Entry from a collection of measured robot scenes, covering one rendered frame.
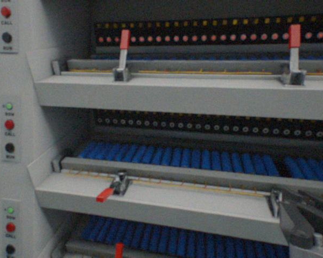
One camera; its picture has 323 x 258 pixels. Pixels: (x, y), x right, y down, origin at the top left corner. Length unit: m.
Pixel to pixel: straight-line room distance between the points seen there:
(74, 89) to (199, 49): 0.28
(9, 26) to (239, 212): 0.50
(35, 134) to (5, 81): 0.11
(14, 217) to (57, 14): 0.41
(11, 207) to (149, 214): 0.27
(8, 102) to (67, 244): 0.32
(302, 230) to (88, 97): 0.34
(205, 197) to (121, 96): 0.23
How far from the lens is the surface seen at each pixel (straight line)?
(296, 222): 0.21
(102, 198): 0.34
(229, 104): 0.35
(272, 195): 0.40
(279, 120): 0.52
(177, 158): 0.45
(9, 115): 0.48
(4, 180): 0.52
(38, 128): 0.46
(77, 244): 0.57
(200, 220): 0.39
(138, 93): 0.36
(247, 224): 0.40
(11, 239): 0.55
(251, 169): 0.45
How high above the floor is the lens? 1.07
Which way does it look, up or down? 5 degrees down
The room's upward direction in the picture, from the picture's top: 3 degrees clockwise
